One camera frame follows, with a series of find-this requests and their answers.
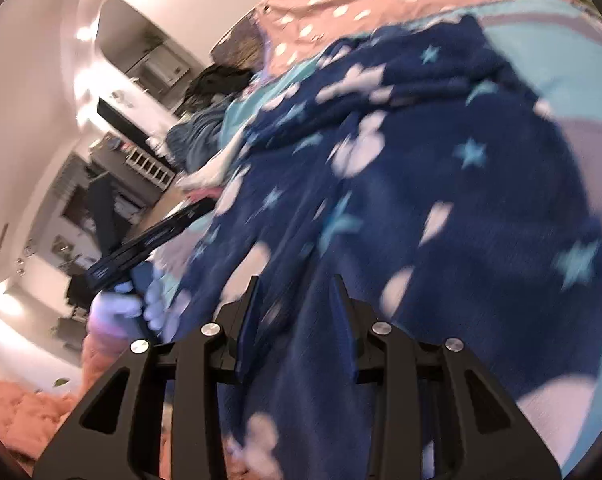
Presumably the dark desk shelf unit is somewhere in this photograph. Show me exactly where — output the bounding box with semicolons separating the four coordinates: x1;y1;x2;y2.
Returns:
45;96;183;311

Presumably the pink quilted blanket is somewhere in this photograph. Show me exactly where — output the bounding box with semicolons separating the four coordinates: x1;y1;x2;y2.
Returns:
0;380;79;476

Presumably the blue fleece star garment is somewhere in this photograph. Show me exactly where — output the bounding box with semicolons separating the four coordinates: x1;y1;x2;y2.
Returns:
173;14;602;480

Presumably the dark patterned pillow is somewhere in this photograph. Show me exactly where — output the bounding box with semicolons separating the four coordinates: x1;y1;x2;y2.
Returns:
210;10;265;72

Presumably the pink sleeved left forearm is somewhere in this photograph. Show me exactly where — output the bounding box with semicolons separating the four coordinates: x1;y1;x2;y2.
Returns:
78;330;132;398

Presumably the folded white pink clothes stack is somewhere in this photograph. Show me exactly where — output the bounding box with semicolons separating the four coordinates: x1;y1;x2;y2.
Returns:
176;156;231;203

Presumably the wall mirror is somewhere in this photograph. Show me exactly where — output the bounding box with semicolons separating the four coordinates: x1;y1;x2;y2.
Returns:
96;0;205;113

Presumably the grey blue blanket heap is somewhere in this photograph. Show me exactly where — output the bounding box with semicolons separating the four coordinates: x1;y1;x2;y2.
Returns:
165;96;234;174

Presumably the black garment on headboard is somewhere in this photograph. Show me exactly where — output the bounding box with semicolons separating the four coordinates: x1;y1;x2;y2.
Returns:
182;64;254;112

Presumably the white gloved left hand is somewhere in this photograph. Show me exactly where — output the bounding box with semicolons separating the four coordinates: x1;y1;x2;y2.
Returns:
88;278;167;339

